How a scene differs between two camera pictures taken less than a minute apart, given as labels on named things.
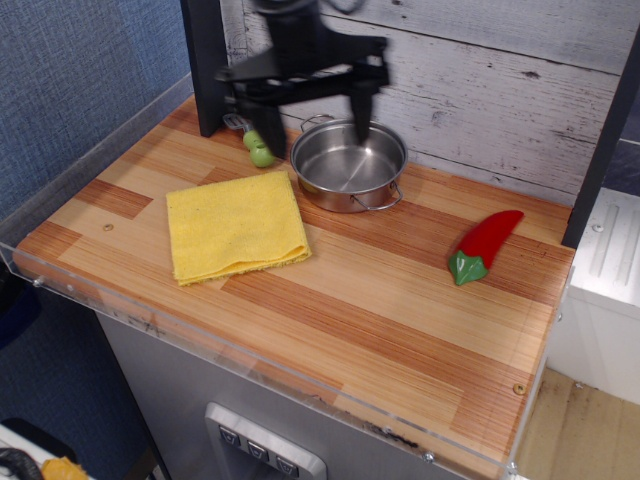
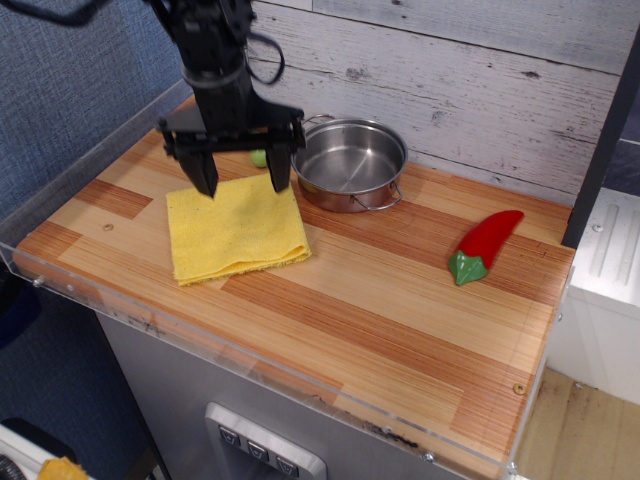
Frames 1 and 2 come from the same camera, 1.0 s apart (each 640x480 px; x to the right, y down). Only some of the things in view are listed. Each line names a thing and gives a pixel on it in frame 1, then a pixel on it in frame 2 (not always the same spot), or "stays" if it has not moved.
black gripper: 305,60 to 227,117
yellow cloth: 234,227 stays
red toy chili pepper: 483,245 stays
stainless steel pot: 336,173 stays
